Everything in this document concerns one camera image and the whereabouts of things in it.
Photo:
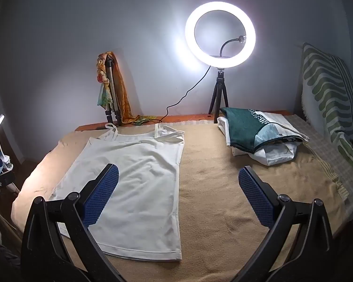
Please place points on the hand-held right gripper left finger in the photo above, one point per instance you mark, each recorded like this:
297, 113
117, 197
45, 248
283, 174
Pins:
103, 194

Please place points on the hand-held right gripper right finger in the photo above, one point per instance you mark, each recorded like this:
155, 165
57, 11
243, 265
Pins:
257, 196

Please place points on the white tank top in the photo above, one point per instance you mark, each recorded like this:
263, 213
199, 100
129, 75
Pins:
141, 167

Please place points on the tan blanket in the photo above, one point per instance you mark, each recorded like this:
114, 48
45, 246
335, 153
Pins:
217, 188

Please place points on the stack of white folded cloths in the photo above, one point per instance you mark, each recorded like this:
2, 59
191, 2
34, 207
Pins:
278, 155

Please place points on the folded green cloth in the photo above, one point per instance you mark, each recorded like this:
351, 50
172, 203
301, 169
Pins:
244, 126

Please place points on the checked bedsheet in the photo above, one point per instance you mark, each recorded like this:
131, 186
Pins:
320, 149

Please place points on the orange patterned scarf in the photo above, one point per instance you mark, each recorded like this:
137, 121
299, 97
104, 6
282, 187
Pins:
122, 94

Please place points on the folded silver tripod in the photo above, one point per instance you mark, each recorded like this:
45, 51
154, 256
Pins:
112, 85

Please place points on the black mini tripod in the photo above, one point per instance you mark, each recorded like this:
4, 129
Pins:
220, 79

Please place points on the green striped pillow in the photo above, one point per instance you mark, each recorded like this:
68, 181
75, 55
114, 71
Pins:
323, 85

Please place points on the black gooseneck phone holder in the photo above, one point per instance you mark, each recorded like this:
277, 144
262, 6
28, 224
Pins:
223, 47

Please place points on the orange wooden bed frame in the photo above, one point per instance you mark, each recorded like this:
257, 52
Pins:
88, 127

